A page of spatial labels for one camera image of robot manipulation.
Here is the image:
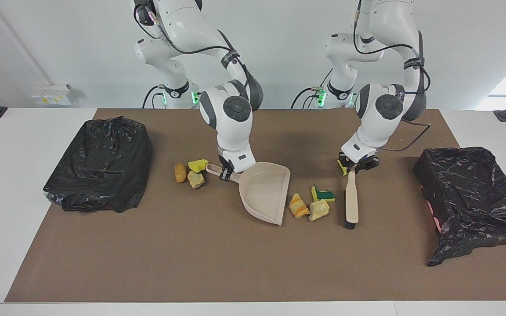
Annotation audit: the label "pale foam chunk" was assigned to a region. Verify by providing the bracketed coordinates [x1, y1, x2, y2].
[187, 171, 206, 190]

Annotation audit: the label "beige hand brush black bristles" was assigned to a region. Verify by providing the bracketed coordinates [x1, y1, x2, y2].
[344, 169, 360, 230]

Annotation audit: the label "green yellow jagged sponge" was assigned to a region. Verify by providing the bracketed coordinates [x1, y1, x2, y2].
[311, 185, 336, 203]

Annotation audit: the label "beige plastic dustpan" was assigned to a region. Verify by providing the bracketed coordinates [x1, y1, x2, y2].
[205, 162, 291, 226]

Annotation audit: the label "pale striped bread piece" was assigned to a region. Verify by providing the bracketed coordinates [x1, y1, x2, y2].
[309, 200, 330, 221]

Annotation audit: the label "orange striped bread piece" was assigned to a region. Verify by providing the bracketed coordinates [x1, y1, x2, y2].
[289, 193, 311, 219]

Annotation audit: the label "black bag lined pink bin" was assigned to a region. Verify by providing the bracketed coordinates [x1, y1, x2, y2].
[413, 147, 506, 267]

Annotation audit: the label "brown table mat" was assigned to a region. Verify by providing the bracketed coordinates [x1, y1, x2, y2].
[5, 109, 506, 303]

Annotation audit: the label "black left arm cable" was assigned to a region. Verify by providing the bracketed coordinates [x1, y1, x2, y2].
[353, 0, 432, 152]

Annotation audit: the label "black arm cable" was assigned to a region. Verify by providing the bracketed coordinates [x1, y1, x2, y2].
[353, 0, 432, 152]
[134, 0, 253, 88]

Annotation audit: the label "black base cable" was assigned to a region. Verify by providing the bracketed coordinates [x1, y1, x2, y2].
[142, 85, 162, 109]
[291, 66, 333, 109]

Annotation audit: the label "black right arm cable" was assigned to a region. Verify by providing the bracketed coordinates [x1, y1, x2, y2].
[134, 0, 253, 88]

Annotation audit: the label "white wall socket box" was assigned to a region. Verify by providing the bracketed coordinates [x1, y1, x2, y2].
[30, 84, 78, 106]

